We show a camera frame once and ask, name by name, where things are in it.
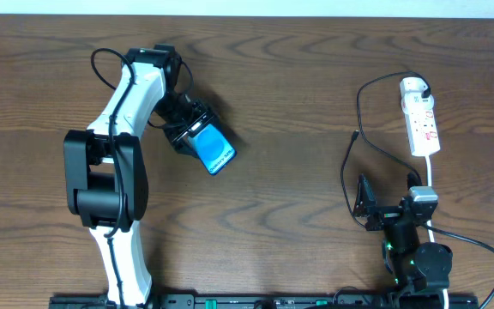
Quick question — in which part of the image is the blue screen Samsung smartphone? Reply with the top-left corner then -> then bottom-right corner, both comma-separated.
188,124 -> 237,175

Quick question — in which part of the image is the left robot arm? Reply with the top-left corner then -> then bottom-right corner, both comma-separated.
63,45 -> 236,308

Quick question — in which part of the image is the white power strip cord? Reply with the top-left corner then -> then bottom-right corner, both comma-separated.
425,155 -> 450,309

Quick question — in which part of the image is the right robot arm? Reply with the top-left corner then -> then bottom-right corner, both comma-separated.
353,174 -> 452,307

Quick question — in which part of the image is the white power strip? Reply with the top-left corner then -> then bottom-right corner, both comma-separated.
400,77 -> 441,157

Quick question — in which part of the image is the black USB charging cable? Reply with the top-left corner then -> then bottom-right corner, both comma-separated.
340,70 -> 432,228

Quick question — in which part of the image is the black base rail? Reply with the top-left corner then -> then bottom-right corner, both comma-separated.
48,291 -> 479,309

